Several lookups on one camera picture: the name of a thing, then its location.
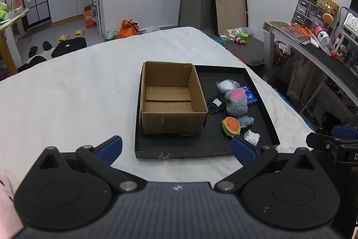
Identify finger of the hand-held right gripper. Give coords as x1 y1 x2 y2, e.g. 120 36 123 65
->
331 125 358 140
306 133 345 152

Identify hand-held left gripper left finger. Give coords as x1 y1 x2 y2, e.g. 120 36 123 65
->
38 135 138 194

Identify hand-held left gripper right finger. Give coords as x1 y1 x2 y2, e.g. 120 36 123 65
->
214 137 318 194

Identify white paper wad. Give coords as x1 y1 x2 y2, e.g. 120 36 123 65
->
243 130 260 146

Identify burger plush toy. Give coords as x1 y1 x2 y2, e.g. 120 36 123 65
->
222 116 241 137

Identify small blue-grey knitted cloth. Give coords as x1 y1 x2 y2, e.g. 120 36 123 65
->
236 114 254 127

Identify black shallow tray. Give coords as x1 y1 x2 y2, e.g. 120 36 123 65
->
134 64 281 159

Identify grey plush toy pink patch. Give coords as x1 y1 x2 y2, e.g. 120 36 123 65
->
224 88 249 117

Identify clear plastic bag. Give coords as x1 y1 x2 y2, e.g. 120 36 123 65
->
216 79 240 94

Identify brown cardboard box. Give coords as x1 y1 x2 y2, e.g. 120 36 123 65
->
140 60 209 135

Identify black beaded pouch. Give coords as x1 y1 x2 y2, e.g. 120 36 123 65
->
207 96 225 115

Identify blue tissue pack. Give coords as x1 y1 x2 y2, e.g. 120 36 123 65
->
242 86 258 105

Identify grey bench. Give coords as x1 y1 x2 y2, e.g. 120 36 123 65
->
222 39 265 66

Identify red label plastic bottle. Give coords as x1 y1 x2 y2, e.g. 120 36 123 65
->
310 22 337 56

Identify small red toys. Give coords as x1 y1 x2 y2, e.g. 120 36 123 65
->
228 36 247 46

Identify black flat bag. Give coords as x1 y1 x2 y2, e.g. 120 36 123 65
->
51 37 87 58

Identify person's pink clothing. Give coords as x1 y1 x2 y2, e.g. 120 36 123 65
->
0 170 24 237

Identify orange bag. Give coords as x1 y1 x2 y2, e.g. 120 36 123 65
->
119 19 140 38

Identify grey drawer organizer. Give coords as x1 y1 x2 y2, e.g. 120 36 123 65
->
291 0 325 29

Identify wicker basket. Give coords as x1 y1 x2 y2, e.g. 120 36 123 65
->
316 0 340 15

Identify orange carton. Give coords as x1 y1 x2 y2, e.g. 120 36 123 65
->
82 5 97 29

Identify black framed board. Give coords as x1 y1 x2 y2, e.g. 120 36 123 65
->
209 0 249 36

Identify yellow table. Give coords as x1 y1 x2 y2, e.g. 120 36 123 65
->
0 8 30 75

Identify glass jar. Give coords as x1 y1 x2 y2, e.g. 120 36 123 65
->
6 0 31 17

